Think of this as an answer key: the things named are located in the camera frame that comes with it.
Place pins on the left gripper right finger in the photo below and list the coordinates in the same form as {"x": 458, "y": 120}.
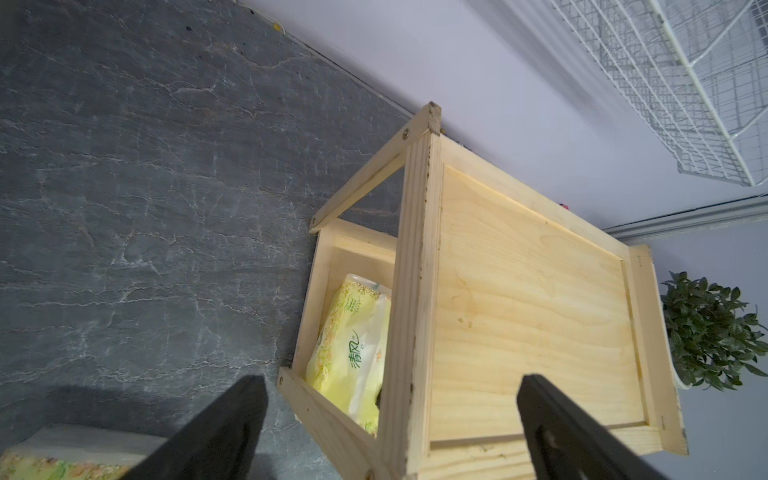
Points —
{"x": 565, "y": 442}

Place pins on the wooden two-tier shelf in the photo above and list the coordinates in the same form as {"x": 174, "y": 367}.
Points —
{"x": 491, "y": 281}

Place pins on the green tissue pack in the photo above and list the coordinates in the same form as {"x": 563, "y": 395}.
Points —
{"x": 348, "y": 361}
{"x": 61, "y": 451}

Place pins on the large potted green plant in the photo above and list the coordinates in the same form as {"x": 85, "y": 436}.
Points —
{"x": 714, "y": 336}

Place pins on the long white wire wall basket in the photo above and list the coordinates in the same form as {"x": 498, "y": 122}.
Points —
{"x": 695, "y": 71}

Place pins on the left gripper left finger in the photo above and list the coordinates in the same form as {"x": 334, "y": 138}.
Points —
{"x": 219, "y": 443}

